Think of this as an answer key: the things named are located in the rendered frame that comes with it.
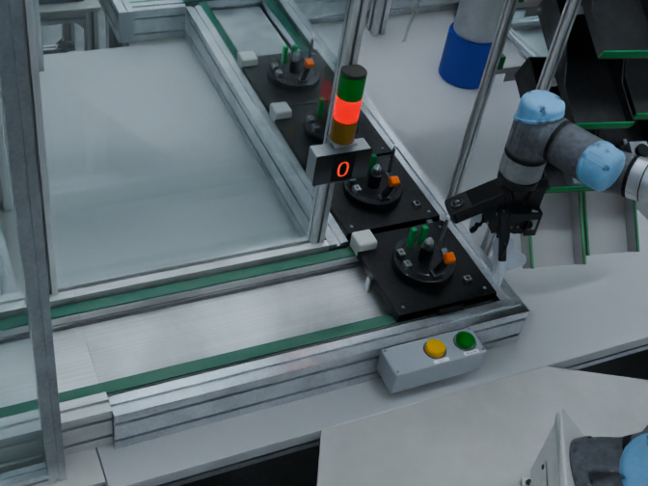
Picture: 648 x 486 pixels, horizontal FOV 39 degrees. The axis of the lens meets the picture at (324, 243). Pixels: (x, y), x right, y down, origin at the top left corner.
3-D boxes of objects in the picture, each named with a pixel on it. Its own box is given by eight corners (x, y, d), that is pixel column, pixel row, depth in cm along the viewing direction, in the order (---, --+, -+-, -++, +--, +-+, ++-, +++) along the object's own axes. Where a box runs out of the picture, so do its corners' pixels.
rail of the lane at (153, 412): (517, 341, 201) (530, 308, 194) (115, 448, 168) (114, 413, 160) (503, 323, 205) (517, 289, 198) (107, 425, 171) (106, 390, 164)
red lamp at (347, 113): (363, 122, 176) (366, 101, 172) (338, 125, 174) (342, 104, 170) (351, 107, 179) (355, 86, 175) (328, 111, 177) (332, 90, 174)
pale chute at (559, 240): (576, 264, 203) (586, 264, 199) (522, 268, 200) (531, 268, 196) (566, 138, 204) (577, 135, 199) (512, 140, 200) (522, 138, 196)
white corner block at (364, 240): (375, 255, 202) (378, 241, 199) (357, 258, 200) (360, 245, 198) (366, 240, 205) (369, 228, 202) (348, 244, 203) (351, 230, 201)
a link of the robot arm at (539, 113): (553, 119, 145) (510, 94, 149) (534, 175, 152) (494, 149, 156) (580, 104, 149) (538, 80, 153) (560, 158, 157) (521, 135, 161)
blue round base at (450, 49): (498, 86, 278) (511, 43, 268) (453, 93, 272) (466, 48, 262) (472, 59, 288) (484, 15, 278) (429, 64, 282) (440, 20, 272)
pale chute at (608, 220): (628, 252, 209) (639, 252, 205) (577, 256, 206) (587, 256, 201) (619, 129, 209) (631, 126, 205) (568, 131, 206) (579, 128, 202)
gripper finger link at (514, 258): (528, 286, 165) (528, 235, 164) (499, 288, 163) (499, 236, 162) (521, 284, 168) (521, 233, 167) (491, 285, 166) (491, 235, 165)
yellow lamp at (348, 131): (358, 143, 179) (362, 122, 176) (335, 147, 177) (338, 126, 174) (347, 128, 182) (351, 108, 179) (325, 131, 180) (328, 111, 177)
